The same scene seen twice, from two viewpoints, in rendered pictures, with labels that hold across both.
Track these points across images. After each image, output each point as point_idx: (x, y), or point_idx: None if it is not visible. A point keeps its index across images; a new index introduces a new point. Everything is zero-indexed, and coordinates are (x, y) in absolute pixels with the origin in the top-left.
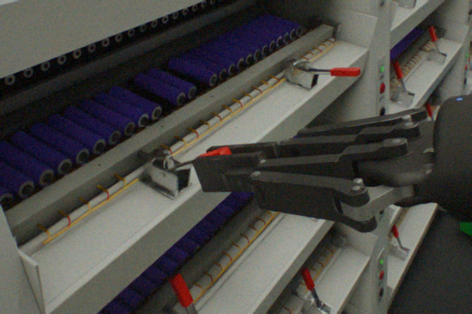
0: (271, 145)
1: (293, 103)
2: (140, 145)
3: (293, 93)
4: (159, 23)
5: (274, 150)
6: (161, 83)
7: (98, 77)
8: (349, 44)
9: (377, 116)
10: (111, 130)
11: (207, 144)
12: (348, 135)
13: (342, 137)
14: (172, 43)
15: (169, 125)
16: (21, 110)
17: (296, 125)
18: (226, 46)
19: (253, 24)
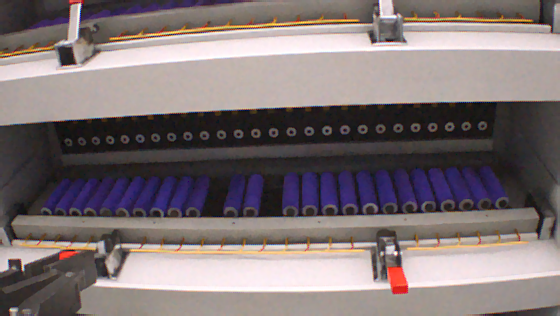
0: (43, 266)
1: (328, 282)
2: (118, 226)
3: (354, 273)
4: (301, 134)
5: (44, 272)
6: (232, 190)
7: (204, 163)
8: (555, 253)
9: (44, 298)
10: (135, 206)
11: (183, 263)
12: (14, 290)
13: (13, 288)
14: (314, 159)
15: (159, 225)
16: (128, 165)
17: (329, 311)
18: (362, 184)
19: (448, 173)
